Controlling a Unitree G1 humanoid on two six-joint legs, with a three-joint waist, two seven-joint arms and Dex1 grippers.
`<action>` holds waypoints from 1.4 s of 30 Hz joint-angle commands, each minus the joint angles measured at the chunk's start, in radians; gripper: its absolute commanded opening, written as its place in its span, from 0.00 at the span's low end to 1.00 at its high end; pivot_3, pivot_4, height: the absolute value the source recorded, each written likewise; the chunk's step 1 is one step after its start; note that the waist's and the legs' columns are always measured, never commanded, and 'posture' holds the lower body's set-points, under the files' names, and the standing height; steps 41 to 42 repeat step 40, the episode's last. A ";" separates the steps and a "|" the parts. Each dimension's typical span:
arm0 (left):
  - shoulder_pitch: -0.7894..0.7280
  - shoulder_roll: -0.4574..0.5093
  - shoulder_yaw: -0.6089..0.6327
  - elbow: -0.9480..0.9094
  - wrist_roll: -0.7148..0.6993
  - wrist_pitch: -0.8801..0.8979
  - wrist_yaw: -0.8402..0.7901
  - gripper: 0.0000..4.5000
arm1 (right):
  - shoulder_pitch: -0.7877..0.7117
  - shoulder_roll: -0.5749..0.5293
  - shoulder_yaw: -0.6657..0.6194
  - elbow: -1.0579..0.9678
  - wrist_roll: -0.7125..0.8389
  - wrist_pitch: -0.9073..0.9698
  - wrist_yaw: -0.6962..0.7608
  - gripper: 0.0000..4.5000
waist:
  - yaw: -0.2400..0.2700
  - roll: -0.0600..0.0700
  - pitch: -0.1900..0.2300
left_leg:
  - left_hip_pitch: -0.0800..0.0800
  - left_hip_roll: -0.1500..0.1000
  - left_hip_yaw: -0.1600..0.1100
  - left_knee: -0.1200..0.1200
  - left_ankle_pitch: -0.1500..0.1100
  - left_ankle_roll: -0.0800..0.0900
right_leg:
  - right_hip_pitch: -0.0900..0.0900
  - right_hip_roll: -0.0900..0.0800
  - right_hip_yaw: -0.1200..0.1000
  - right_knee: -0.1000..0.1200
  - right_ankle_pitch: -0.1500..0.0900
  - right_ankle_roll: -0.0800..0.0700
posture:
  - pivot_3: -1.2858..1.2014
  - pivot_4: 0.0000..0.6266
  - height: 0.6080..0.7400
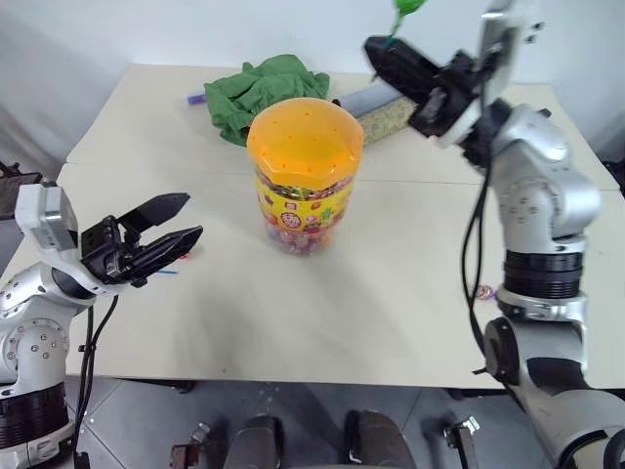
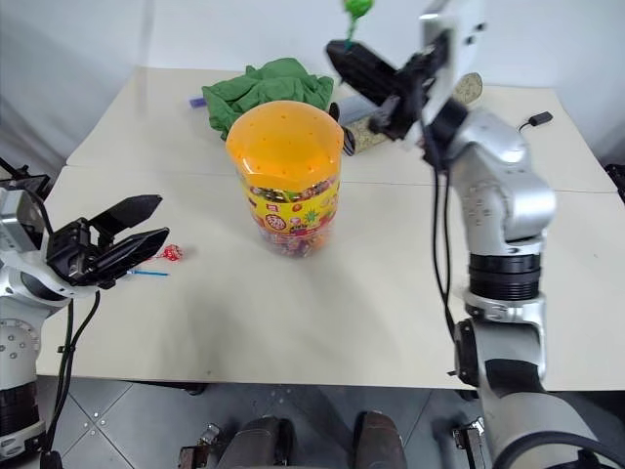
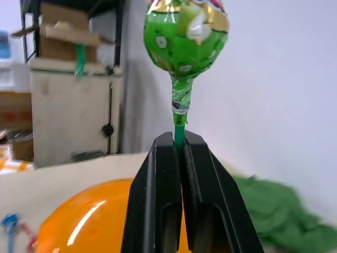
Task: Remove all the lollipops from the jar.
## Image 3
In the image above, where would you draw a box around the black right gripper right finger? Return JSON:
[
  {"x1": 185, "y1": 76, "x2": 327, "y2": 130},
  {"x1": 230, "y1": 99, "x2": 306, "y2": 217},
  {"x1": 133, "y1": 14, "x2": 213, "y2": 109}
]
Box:
[{"x1": 181, "y1": 130, "x2": 265, "y2": 253}]

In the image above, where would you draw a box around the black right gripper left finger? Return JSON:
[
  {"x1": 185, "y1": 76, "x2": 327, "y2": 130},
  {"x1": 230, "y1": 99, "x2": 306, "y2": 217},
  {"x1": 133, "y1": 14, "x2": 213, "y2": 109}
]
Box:
[{"x1": 120, "y1": 132, "x2": 183, "y2": 253}]

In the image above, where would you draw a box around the green lollipop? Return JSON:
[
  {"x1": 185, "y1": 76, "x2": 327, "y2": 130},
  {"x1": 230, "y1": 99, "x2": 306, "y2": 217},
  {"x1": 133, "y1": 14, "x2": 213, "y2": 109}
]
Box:
[{"x1": 144, "y1": 0, "x2": 230, "y2": 154}]

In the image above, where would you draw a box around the green cloth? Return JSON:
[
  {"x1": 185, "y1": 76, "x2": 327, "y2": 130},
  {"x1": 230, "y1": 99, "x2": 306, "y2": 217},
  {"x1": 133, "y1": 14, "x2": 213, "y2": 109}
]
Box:
[{"x1": 229, "y1": 174, "x2": 337, "y2": 249}]

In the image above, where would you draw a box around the beige wooden cabinet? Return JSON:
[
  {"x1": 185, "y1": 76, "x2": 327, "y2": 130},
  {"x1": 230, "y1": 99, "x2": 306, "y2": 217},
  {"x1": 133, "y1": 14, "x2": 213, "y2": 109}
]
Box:
[{"x1": 29, "y1": 58, "x2": 123, "y2": 168}]

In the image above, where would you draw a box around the red wrapped lollipop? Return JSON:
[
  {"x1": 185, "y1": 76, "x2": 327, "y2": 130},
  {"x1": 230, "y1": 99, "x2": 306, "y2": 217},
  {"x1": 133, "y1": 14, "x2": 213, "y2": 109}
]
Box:
[{"x1": 18, "y1": 221, "x2": 38, "y2": 250}]

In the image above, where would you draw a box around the orange and white box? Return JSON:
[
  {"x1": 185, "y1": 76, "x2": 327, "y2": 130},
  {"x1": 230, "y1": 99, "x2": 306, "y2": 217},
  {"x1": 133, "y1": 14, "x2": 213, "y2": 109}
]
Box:
[{"x1": 0, "y1": 145, "x2": 35, "y2": 176}]

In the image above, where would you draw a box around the small open cardboard box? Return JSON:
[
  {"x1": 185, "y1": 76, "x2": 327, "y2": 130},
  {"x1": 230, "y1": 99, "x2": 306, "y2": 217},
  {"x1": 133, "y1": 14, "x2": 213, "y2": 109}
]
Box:
[{"x1": 0, "y1": 129, "x2": 34, "y2": 161}]

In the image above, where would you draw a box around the blue wrapped lollipop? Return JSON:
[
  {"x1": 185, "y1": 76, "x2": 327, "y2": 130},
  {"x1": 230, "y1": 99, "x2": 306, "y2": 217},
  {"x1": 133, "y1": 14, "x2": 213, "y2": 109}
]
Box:
[{"x1": 1, "y1": 212, "x2": 22, "y2": 253}]

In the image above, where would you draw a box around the brown cardboard box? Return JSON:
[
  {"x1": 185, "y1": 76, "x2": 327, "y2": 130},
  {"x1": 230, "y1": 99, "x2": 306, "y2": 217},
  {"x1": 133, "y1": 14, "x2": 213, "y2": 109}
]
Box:
[{"x1": 11, "y1": 0, "x2": 116, "y2": 64}]

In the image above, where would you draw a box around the white water dispenser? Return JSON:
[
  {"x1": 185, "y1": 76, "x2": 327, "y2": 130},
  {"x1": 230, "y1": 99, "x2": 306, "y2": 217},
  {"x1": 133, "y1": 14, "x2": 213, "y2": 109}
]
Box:
[{"x1": 0, "y1": 30, "x2": 31, "y2": 93}]

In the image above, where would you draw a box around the black metal shelf frame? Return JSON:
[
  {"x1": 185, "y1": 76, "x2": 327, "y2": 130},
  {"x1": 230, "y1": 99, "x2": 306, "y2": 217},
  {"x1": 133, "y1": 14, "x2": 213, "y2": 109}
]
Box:
[{"x1": 20, "y1": 0, "x2": 125, "y2": 67}]

